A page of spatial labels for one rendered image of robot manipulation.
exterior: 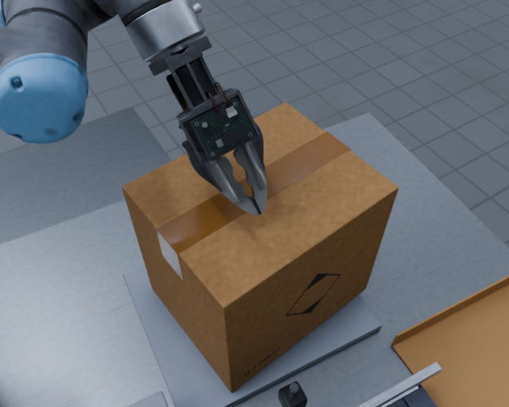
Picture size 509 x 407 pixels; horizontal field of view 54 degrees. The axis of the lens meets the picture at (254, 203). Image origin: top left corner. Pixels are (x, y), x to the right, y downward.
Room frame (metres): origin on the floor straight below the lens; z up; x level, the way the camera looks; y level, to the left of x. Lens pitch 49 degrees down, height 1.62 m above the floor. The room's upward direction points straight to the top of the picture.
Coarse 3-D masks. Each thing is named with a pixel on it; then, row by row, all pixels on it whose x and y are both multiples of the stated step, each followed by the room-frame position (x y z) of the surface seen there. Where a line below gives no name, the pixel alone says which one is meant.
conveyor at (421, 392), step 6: (420, 390) 0.27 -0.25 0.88; (408, 396) 0.26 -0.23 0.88; (414, 396) 0.26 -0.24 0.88; (420, 396) 0.26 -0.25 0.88; (426, 396) 0.26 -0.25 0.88; (396, 402) 0.25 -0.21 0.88; (402, 402) 0.25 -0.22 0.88; (408, 402) 0.25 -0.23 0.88; (414, 402) 0.25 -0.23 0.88; (420, 402) 0.25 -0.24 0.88; (426, 402) 0.25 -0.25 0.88; (432, 402) 0.25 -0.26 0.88
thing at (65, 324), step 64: (384, 128) 0.92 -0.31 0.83; (448, 192) 0.71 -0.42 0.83; (0, 256) 0.55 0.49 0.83; (64, 256) 0.55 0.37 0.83; (128, 256) 0.55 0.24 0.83; (384, 256) 0.55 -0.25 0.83; (448, 256) 0.55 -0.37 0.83; (0, 320) 0.41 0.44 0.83; (64, 320) 0.41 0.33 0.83; (128, 320) 0.41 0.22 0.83; (384, 320) 0.41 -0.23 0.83; (0, 384) 0.30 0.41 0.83; (64, 384) 0.30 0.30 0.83; (128, 384) 0.30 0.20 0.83; (320, 384) 0.30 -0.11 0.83; (384, 384) 0.30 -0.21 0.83
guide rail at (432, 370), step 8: (424, 368) 0.27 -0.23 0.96; (432, 368) 0.27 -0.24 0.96; (440, 368) 0.27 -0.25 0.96; (416, 376) 0.26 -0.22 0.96; (424, 376) 0.26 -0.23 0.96; (400, 384) 0.25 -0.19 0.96; (408, 384) 0.25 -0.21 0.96; (416, 384) 0.25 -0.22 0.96; (384, 392) 0.24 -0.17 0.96; (392, 392) 0.24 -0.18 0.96; (400, 392) 0.24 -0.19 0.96; (368, 400) 0.23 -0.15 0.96; (376, 400) 0.23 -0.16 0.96; (384, 400) 0.23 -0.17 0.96
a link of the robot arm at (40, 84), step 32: (0, 32) 0.37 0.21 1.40; (32, 32) 0.39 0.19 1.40; (64, 32) 0.40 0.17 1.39; (0, 64) 0.35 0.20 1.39; (32, 64) 0.34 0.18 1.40; (64, 64) 0.36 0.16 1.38; (0, 96) 0.32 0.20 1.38; (32, 96) 0.32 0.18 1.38; (64, 96) 0.33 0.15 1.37; (32, 128) 0.32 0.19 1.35; (64, 128) 0.33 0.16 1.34
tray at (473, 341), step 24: (504, 288) 0.47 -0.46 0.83; (456, 312) 0.42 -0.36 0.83; (480, 312) 0.42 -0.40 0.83; (504, 312) 0.42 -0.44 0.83; (408, 336) 0.38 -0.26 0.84; (432, 336) 0.38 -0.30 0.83; (456, 336) 0.38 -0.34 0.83; (480, 336) 0.38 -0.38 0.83; (504, 336) 0.38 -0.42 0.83; (408, 360) 0.34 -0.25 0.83; (432, 360) 0.34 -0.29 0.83; (456, 360) 0.34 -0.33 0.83; (480, 360) 0.34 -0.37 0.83; (504, 360) 0.34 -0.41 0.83; (432, 384) 0.30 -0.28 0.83; (456, 384) 0.30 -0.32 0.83; (480, 384) 0.30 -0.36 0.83; (504, 384) 0.30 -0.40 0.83
